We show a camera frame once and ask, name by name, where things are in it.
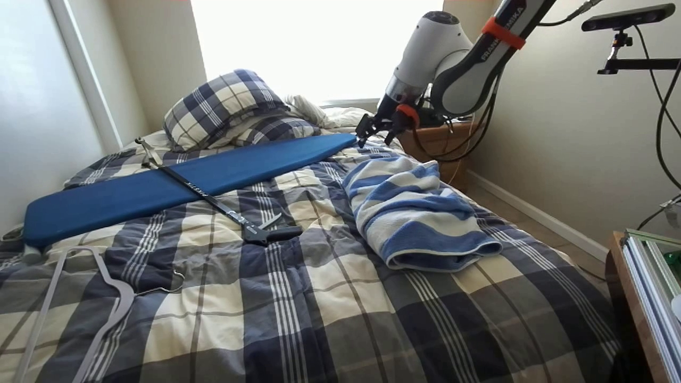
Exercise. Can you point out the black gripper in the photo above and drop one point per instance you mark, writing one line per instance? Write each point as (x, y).
(395, 117)

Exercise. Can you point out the blue and white striped towel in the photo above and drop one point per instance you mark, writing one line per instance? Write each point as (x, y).
(419, 214)

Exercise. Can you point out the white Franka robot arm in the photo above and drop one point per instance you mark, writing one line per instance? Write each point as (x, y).
(454, 60)

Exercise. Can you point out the white pillow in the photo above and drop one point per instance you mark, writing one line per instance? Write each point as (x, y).
(341, 116)

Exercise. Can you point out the wooden nightstand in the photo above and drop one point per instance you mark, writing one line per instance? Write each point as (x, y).
(439, 146)

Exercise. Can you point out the plaid pillow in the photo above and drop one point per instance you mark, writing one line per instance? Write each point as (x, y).
(215, 103)
(277, 131)

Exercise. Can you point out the bright window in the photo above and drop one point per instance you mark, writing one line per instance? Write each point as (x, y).
(299, 46)

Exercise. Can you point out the white baseboard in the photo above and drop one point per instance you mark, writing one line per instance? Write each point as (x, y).
(539, 214)

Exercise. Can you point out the black long stick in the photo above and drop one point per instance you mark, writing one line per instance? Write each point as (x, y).
(205, 201)

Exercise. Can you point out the plaid bed duvet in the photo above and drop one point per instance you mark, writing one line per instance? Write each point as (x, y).
(248, 312)

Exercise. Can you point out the blue padded board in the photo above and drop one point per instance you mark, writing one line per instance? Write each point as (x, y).
(163, 183)

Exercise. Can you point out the grey clothes hanger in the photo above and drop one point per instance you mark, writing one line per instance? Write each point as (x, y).
(113, 312)

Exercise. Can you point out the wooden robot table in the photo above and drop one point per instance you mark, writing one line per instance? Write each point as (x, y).
(651, 305)

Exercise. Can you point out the white sliding closet door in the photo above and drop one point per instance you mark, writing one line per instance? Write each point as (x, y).
(44, 107)

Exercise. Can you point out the black camera stand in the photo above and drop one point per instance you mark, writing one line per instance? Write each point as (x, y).
(640, 65)

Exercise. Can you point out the black stereo camera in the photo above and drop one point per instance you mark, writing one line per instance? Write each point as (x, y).
(628, 15)

